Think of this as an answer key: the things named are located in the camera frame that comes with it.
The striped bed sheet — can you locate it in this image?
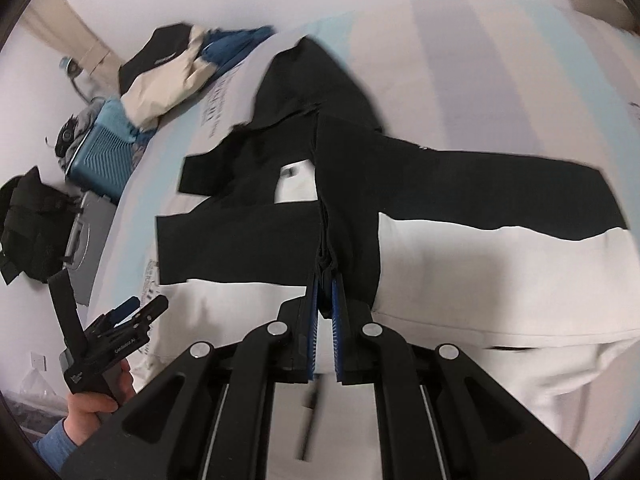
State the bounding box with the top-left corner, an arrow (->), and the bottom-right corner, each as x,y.
87,0 -> 640,411

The clear plastic bag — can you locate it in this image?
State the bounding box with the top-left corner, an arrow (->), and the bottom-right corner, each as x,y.
14,372 -> 69,435

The blue clothing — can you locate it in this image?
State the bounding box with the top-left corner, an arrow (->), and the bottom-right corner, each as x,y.
199,24 -> 279,80

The silver suitcase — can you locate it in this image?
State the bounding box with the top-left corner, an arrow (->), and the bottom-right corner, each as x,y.
64,189 -> 120,307

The person's left forearm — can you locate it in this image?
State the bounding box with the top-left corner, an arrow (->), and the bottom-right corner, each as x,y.
31,418 -> 82,467

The black and white jacket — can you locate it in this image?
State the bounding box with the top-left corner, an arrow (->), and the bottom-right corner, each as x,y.
155,35 -> 640,480

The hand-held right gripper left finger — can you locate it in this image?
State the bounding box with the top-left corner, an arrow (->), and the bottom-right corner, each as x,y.
60,271 -> 322,480

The black bag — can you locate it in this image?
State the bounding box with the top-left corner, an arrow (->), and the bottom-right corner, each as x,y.
0,166 -> 84,287

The person's left hand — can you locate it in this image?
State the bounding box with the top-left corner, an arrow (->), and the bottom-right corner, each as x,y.
63,369 -> 134,444

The blue ribbed suitcase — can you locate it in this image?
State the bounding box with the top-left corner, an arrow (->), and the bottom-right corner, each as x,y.
65,97 -> 152,207

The black and beige jacket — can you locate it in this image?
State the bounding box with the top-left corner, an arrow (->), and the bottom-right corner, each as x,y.
118,22 -> 222,129

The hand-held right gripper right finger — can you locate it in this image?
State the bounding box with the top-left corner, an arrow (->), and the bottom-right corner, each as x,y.
331,279 -> 591,480

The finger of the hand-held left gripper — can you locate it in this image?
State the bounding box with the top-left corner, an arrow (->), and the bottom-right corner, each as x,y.
117,294 -> 170,335
102,296 -> 142,327

